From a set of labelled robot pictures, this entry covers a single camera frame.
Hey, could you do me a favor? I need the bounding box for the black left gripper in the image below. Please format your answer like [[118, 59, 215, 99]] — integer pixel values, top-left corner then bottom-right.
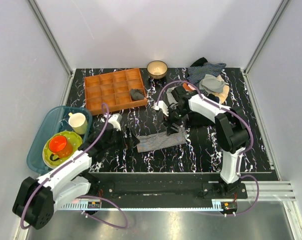
[[104, 126, 139, 151]]

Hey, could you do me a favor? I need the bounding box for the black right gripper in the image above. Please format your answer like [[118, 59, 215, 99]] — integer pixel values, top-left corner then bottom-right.
[[161, 105, 189, 137]]

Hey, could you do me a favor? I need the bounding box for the grey white striped underwear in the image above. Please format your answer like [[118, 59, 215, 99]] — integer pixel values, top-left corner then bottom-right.
[[137, 126, 186, 153]]

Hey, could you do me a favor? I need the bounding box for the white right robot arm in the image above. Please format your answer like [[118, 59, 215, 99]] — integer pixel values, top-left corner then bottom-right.
[[161, 86, 252, 198]]

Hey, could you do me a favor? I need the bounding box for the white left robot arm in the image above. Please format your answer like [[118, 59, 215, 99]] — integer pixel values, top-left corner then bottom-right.
[[12, 124, 139, 230]]

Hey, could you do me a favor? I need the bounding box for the striped grey cloth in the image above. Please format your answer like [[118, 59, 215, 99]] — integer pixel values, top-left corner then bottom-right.
[[166, 87, 178, 105]]

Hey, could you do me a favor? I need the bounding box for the orange cloth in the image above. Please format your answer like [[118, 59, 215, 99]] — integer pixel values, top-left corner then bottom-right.
[[183, 83, 195, 92]]

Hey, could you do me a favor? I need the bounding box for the dark navy cloth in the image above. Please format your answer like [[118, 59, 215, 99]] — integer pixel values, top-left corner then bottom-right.
[[207, 94, 219, 103]]

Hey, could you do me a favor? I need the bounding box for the cream yellow mug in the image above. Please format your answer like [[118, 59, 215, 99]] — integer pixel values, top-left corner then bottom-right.
[[68, 112, 88, 135]]

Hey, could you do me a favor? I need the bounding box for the dark blue striped cloth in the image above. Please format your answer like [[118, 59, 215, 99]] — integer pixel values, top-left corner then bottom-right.
[[187, 62, 226, 85]]

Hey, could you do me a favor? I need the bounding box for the rolled dark grey sock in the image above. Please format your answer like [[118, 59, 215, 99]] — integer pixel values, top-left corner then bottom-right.
[[130, 89, 145, 101]]

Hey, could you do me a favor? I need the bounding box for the beige ceramic bowl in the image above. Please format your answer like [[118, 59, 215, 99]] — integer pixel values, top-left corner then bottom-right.
[[147, 60, 168, 79]]

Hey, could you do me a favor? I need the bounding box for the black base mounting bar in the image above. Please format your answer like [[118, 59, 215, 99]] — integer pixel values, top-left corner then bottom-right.
[[70, 171, 248, 209]]

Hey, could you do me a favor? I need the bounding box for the beige cloth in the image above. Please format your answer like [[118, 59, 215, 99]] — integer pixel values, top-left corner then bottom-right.
[[214, 75, 230, 104]]

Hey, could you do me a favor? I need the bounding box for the orange cup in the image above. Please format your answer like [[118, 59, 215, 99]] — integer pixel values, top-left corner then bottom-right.
[[49, 135, 73, 162]]

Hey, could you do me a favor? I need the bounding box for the orange wooden compartment tray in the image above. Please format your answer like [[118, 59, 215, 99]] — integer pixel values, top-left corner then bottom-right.
[[84, 68, 148, 116]]

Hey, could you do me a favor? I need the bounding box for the blue plastic bin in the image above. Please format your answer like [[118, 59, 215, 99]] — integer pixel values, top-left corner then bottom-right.
[[27, 105, 92, 175]]

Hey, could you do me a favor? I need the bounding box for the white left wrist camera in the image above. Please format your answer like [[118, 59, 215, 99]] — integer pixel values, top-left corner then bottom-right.
[[108, 113, 122, 131]]

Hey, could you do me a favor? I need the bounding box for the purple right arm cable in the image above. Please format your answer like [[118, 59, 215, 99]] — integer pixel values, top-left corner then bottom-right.
[[156, 80, 260, 217]]

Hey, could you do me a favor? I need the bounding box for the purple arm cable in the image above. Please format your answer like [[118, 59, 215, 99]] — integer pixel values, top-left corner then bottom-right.
[[20, 102, 129, 230], [156, 80, 260, 217]]

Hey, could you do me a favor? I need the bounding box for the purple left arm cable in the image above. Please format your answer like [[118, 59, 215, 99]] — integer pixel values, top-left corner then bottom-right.
[[20, 102, 129, 230]]

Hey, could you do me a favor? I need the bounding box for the white slotted cable duct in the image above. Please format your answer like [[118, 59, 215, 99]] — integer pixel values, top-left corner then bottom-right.
[[60, 200, 230, 212]]

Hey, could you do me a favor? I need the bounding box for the aluminium frame rail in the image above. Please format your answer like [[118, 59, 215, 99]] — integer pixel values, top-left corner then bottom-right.
[[240, 180, 294, 201]]

